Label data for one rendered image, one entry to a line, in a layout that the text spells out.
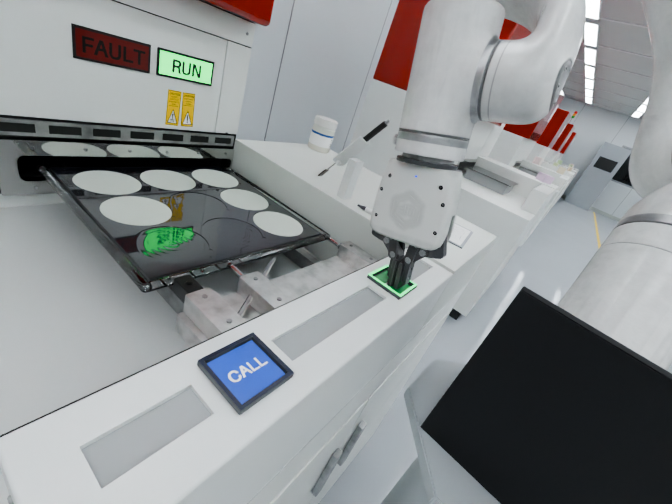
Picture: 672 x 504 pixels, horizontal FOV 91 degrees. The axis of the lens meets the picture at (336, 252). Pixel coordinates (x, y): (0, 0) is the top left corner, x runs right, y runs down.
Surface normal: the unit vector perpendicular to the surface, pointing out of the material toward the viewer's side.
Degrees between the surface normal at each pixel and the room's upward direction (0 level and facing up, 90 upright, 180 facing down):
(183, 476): 0
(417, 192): 88
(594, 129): 90
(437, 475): 0
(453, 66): 87
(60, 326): 0
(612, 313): 52
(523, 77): 87
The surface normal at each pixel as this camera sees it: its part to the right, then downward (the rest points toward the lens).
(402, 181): -0.62, 0.15
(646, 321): -0.19, -0.33
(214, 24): 0.74, 0.51
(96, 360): 0.31, -0.83
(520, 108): -0.44, 0.80
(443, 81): -0.45, 0.29
